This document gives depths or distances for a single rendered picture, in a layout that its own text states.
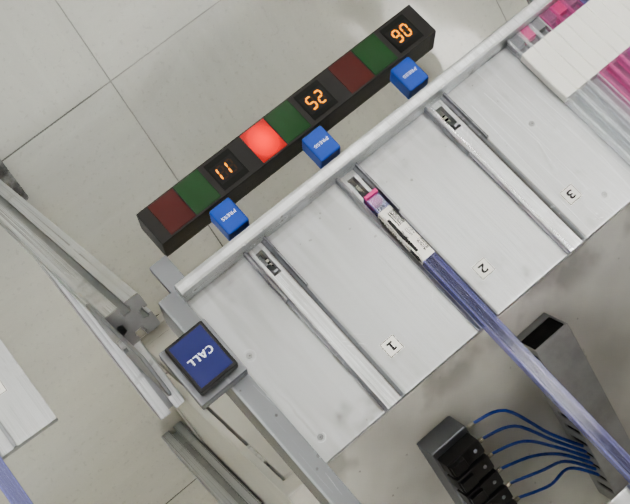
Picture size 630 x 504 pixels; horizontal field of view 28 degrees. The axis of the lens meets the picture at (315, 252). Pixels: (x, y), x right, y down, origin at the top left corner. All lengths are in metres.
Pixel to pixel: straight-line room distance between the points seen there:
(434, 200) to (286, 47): 0.80
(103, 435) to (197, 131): 0.48
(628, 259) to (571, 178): 0.35
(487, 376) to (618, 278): 0.20
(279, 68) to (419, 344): 0.88
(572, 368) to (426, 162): 0.38
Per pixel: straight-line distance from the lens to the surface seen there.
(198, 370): 1.06
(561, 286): 1.46
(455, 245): 1.14
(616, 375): 1.55
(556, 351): 1.42
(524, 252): 1.14
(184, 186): 1.17
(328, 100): 1.20
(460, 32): 2.06
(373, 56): 1.22
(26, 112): 1.79
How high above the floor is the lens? 1.72
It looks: 60 degrees down
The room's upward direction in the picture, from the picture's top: 118 degrees clockwise
